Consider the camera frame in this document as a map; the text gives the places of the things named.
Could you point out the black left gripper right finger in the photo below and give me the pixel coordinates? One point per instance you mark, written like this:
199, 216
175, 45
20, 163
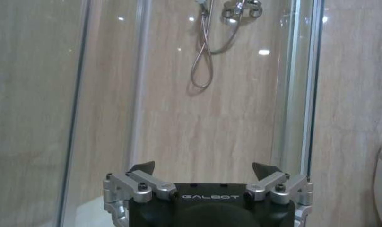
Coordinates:
273, 182

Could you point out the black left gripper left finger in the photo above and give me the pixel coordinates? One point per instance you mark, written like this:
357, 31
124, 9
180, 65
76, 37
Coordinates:
137, 181

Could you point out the chrome shower mixer tap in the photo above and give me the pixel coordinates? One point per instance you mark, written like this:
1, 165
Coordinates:
241, 10

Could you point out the glass shower enclosure door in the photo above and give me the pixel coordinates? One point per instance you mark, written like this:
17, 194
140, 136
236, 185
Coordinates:
191, 94

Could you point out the chrome shower head holder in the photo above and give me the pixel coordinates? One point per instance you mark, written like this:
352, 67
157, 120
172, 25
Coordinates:
204, 2

